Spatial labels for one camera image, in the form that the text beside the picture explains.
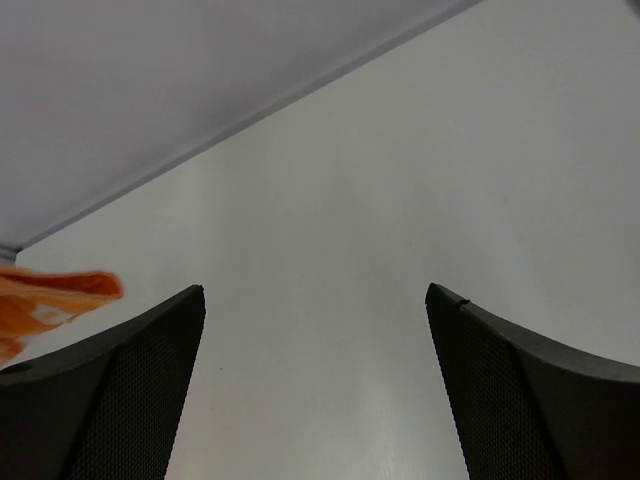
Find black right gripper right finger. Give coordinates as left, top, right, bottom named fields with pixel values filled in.
left=425, top=283, right=639, bottom=479

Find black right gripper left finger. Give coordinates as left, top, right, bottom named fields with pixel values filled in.
left=1, top=285, right=204, bottom=479

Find orange white tie-dye trousers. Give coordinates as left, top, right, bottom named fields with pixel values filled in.
left=1, top=265, right=124, bottom=365

